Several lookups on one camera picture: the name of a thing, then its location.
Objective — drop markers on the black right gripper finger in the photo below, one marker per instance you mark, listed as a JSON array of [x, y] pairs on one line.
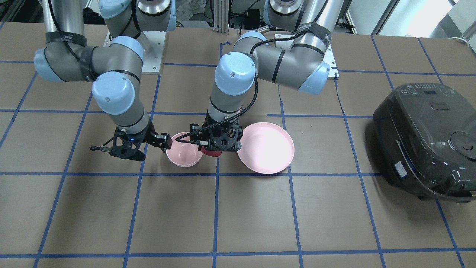
[[164, 141]]

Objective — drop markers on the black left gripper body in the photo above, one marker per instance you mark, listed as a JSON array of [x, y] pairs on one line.
[[195, 131]]

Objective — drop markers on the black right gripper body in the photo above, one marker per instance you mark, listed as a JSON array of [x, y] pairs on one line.
[[149, 136]]

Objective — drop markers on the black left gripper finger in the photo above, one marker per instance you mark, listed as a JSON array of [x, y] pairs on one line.
[[198, 135]]

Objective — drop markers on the red apple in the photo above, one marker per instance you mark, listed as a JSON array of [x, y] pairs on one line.
[[211, 153]]

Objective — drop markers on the pink bowl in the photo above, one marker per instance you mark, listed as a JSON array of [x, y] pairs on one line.
[[183, 154]]

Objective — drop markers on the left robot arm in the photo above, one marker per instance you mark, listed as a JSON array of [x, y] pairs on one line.
[[301, 67]]

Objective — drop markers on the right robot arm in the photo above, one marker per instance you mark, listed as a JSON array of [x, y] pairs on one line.
[[67, 57]]

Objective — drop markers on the pink plate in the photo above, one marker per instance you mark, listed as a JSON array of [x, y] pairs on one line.
[[266, 148]]

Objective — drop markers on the black power adapter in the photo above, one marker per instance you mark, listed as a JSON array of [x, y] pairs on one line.
[[252, 19]]

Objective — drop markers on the dark grey rice cooker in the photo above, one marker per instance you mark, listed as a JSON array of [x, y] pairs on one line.
[[427, 135]]

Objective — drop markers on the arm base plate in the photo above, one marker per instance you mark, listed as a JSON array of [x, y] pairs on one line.
[[331, 56], [154, 52]]

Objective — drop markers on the aluminium frame post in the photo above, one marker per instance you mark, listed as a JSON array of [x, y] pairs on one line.
[[221, 16]]

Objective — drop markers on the silver cable connector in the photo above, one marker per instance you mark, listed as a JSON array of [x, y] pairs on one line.
[[264, 29]]

